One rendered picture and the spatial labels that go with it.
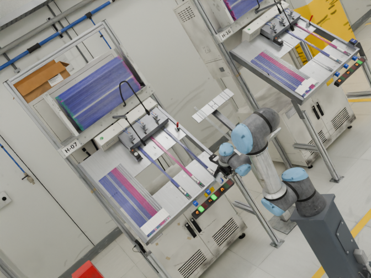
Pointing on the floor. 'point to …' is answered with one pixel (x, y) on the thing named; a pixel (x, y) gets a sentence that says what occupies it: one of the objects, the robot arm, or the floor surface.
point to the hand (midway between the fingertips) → (221, 174)
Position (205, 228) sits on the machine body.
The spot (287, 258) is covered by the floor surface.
